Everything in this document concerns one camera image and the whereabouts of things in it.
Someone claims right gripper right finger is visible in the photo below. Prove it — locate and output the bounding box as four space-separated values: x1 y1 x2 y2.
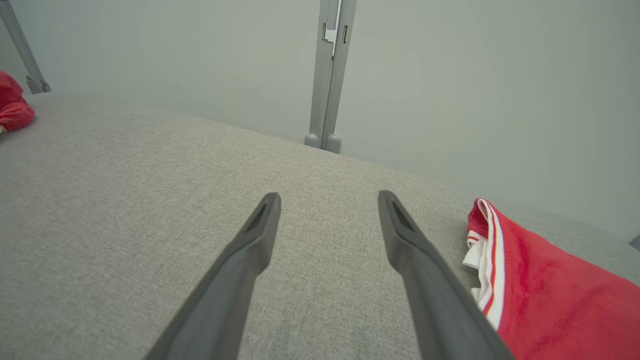
377 190 516 360

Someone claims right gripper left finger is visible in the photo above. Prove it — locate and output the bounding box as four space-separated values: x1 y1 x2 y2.
144 192 282 360

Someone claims red basketball jersey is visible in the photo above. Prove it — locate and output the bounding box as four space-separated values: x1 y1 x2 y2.
462 198 640 360

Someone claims red shorts white side stripe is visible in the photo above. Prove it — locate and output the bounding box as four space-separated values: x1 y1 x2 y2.
0 70 36 135

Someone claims grey metal partition post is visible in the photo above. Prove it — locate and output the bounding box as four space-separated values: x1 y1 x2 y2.
0 0 52 95
305 0 358 155

